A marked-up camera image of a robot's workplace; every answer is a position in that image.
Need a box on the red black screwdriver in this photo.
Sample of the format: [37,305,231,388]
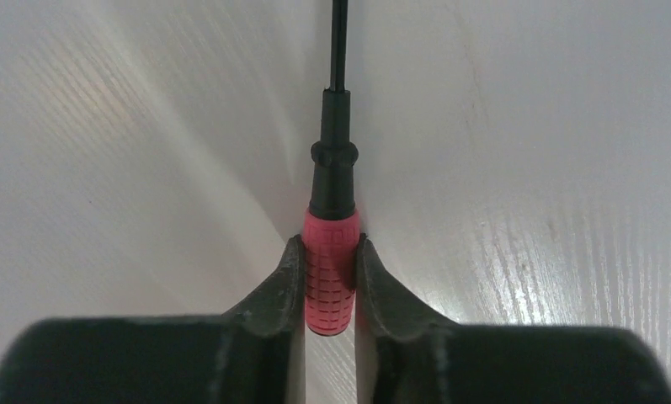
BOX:
[301,1,360,337]

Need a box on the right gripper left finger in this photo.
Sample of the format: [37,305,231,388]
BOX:
[0,237,306,403]

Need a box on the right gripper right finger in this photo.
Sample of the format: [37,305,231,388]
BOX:
[354,237,671,403]

